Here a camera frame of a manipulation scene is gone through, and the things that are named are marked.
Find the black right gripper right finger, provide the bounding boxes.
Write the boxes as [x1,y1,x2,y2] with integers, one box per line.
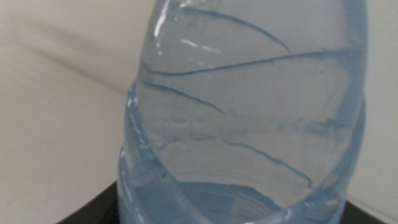
[343,200,387,224]

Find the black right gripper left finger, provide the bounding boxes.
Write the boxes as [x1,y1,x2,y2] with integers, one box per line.
[55,181,119,224]

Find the clear water bottle blue cap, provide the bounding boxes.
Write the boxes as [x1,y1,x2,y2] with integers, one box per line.
[117,0,368,224]

